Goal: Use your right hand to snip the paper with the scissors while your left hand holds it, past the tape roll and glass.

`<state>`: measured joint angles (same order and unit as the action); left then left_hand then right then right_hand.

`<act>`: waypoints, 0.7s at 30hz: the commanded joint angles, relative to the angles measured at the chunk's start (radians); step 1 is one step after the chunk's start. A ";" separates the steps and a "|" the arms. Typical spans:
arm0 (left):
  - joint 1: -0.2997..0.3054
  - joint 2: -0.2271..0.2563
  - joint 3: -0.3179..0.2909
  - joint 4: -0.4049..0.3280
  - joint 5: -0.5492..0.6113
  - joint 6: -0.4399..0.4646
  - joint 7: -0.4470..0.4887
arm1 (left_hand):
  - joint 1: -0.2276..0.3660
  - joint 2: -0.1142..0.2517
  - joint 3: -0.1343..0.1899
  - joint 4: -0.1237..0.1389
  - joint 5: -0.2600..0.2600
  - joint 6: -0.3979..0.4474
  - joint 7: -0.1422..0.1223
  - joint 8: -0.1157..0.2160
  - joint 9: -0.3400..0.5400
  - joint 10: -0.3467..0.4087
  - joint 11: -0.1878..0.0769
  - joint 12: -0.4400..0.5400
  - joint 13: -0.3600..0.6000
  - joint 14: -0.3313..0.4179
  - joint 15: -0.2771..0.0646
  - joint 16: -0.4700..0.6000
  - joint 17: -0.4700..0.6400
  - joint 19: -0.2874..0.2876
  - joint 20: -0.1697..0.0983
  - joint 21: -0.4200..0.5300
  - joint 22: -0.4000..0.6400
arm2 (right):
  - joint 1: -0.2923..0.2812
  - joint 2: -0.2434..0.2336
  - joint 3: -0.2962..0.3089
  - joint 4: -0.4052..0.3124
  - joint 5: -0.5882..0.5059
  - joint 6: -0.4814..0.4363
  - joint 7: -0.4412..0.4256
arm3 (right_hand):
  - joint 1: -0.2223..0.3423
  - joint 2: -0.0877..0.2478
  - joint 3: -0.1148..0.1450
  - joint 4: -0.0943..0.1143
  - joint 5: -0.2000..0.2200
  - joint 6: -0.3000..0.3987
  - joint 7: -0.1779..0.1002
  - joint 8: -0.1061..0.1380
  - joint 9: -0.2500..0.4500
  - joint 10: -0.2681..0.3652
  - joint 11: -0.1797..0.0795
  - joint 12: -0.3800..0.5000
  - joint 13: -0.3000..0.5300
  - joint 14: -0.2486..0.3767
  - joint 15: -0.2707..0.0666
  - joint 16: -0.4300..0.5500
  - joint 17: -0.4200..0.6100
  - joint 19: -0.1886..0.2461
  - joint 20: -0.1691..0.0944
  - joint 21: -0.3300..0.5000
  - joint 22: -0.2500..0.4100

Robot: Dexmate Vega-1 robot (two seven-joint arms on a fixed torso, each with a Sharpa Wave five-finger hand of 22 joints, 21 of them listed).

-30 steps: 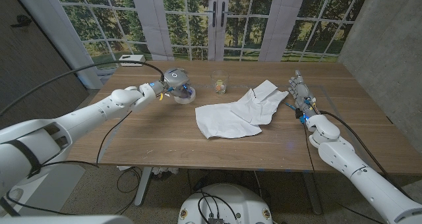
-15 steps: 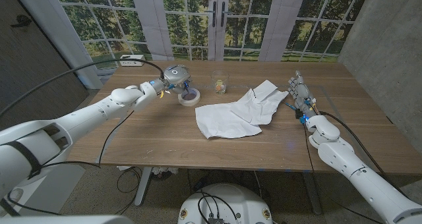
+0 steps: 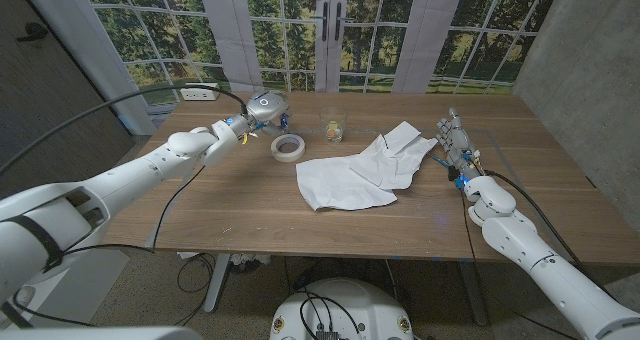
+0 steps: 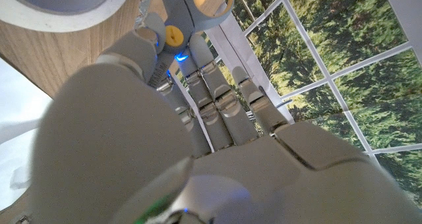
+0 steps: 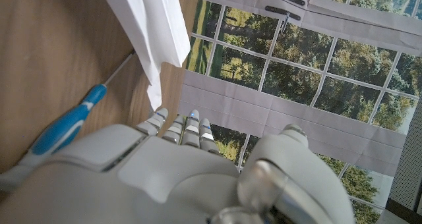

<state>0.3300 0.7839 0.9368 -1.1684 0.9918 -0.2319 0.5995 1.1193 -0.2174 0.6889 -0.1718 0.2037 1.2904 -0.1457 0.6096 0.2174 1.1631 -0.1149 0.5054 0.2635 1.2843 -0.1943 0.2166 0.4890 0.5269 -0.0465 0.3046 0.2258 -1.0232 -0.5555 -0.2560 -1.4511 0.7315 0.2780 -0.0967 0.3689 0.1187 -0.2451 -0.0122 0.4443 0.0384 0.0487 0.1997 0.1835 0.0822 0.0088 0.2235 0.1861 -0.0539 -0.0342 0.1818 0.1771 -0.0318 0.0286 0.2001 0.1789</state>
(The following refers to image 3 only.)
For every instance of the white masking tape roll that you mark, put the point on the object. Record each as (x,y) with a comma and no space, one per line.
(278,153)

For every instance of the white table leg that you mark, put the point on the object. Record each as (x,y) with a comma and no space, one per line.
(217,285)

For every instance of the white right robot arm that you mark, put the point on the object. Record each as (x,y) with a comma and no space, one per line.
(550,275)

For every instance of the white cloth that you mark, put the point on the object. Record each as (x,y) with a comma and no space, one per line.
(395,165)

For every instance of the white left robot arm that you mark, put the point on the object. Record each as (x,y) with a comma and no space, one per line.
(125,175)

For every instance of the printed window backdrop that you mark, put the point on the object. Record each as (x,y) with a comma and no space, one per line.
(380,45)

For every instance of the small yellow toy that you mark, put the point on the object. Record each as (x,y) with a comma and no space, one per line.
(333,128)

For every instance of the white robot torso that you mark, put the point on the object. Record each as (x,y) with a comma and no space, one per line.
(360,305)

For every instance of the crumpled white rag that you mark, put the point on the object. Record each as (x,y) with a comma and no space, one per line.
(247,261)

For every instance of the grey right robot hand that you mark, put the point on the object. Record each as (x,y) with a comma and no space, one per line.
(459,142)

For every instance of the grey table leg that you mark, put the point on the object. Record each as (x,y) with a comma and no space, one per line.
(475,295)

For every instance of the white socket box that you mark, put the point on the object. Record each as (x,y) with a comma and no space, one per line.
(200,95)

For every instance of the clear drinking glass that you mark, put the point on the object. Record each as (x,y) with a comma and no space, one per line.
(334,116)

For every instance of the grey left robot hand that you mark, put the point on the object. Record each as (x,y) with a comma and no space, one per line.
(265,105)

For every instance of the white floor platform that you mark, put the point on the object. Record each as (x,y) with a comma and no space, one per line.
(95,285)

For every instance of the dark wooden door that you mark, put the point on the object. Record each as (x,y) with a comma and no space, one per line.
(50,80)

